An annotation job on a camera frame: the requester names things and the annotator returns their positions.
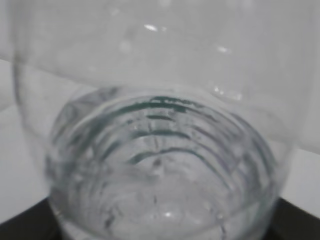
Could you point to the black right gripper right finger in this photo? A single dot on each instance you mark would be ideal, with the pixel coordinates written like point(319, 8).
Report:
point(289, 222)

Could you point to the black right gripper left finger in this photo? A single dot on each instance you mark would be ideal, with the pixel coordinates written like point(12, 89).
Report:
point(36, 223)

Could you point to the clear green-label water bottle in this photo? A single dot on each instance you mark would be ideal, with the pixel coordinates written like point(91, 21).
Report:
point(163, 119)

